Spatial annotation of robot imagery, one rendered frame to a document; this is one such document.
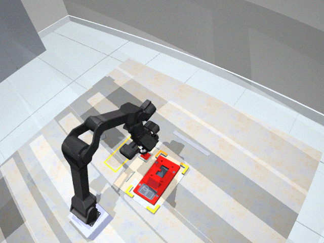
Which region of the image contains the red rectangular panel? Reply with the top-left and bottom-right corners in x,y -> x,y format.
133,156 -> 180,205

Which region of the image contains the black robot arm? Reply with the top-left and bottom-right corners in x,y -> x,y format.
61,99 -> 159,227

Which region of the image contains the black tyre with grey rim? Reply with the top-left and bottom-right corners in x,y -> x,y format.
139,146 -> 148,154

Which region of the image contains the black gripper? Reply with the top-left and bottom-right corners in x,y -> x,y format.
119,120 -> 159,160

